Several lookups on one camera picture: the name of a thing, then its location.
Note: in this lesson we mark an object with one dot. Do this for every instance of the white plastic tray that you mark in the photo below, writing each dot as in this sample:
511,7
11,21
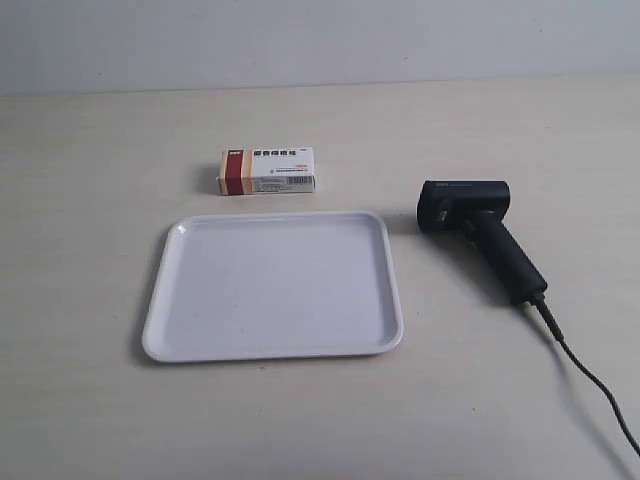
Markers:
274,286

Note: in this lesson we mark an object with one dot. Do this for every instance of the white red medicine box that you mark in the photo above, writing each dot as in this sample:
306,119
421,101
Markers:
267,171

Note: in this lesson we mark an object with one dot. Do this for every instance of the black handheld barcode scanner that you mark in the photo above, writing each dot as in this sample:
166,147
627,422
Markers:
476,209

